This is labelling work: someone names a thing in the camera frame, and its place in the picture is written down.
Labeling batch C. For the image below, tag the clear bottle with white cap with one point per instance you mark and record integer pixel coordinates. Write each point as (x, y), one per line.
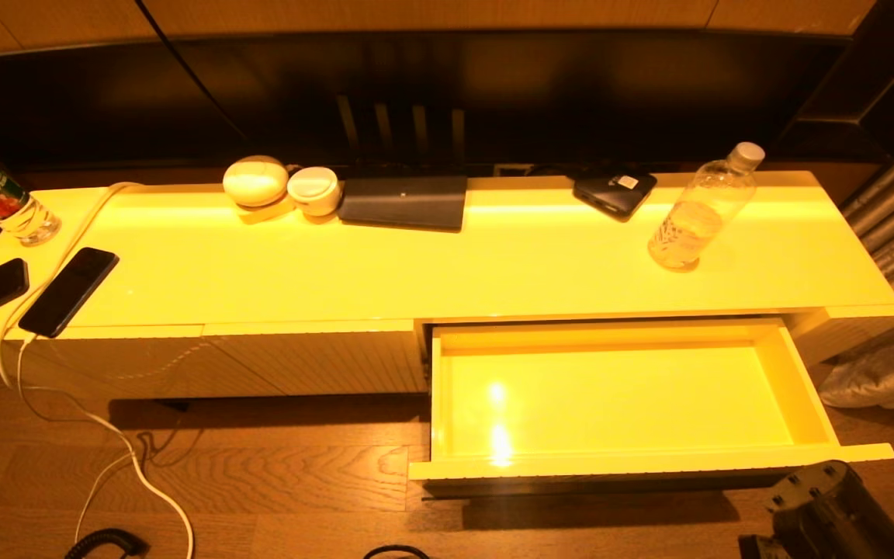
(695, 221)

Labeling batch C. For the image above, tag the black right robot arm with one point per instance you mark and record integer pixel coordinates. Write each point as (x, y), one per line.
(835, 516)

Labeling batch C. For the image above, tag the long white cabinet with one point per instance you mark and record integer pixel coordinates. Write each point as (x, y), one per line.
(416, 264)

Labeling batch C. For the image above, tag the black rectangular block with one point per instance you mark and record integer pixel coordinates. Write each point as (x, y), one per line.
(174, 404)

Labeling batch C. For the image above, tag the dark grey flat box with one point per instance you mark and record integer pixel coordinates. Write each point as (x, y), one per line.
(404, 200)

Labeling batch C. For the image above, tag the white round lidded cup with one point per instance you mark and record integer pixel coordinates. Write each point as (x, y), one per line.
(313, 189)

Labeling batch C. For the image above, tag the black device with white label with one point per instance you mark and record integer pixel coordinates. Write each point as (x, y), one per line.
(614, 194)

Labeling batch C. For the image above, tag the black television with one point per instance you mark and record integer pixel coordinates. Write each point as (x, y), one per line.
(416, 85)

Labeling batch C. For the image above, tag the white egg-shaped case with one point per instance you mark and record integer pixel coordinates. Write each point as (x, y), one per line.
(254, 180)

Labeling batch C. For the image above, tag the dark wooden shelf unit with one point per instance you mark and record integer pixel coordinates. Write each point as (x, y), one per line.
(881, 70)

